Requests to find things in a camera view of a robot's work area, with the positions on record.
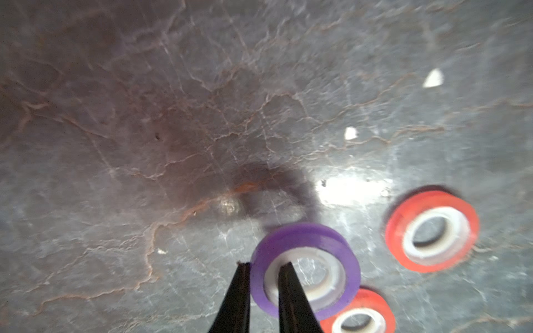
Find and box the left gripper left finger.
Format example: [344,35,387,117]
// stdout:
[208,262,251,333]

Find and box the red tape roll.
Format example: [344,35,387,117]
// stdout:
[320,288,396,333]
[384,191,480,273]

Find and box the purple tape roll back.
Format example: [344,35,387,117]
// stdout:
[250,223,362,321]

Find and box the red tape roll front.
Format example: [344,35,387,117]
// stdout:
[320,288,396,333]

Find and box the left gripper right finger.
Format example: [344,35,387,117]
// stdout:
[278,262,323,333]

